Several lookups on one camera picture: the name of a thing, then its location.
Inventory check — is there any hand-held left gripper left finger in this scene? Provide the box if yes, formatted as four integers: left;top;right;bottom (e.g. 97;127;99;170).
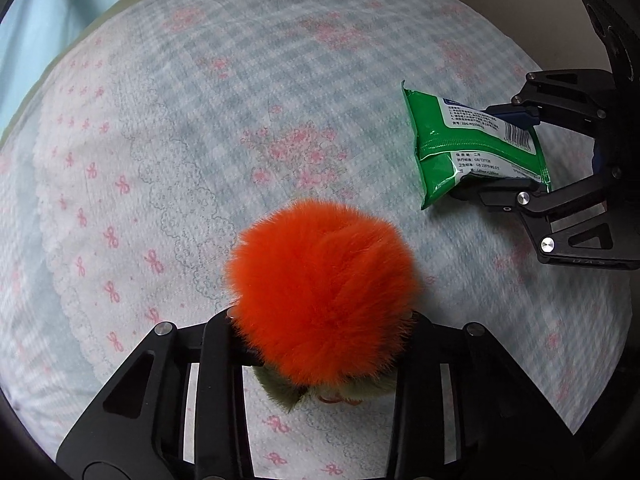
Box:
56;310;266;480

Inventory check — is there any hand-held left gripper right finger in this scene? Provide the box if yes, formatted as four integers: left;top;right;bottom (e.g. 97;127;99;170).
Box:
395;312;583;480

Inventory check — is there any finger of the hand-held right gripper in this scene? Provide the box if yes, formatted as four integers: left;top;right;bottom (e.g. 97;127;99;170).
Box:
482;69;622;137
449;164;632;266

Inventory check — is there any green wipes packet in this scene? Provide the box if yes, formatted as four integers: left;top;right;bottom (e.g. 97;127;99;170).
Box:
400;80;552;211

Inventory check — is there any orange furry pompom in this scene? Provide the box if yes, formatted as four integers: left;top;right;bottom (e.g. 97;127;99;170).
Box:
225;199;423;413

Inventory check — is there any light blue hanging cloth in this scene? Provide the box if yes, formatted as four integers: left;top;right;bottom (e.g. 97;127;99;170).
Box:
0;0;121;131

